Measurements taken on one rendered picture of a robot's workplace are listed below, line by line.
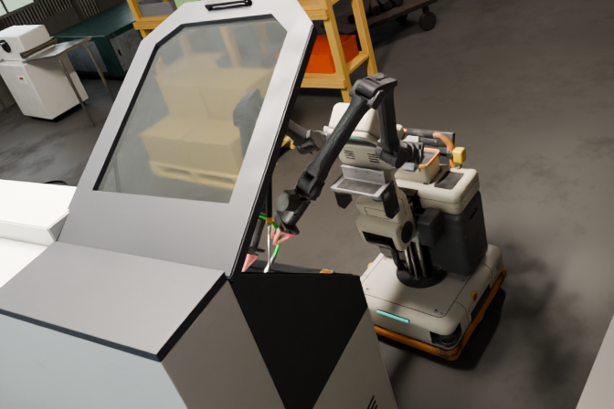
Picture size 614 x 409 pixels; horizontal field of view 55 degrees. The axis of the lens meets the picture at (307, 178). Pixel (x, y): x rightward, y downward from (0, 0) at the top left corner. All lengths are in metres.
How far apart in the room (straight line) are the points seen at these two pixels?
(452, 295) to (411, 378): 0.46
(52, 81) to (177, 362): 6.90
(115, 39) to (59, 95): 1.13
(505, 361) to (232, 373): 1.75
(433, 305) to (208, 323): 1.67
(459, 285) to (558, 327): 0.53
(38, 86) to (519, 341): 6.50
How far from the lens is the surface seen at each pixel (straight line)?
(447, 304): 2.99
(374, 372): 2.48
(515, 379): 3.05
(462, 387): 3.03
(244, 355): 1.68
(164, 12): 7.03
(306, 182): 1.99
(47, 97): 8.15
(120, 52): 8.69
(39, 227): 2.07
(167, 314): 1.50
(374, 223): 2.70
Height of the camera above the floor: 2.40
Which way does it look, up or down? 30 degrees down
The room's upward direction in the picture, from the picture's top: 17 degrees counter-clockwise
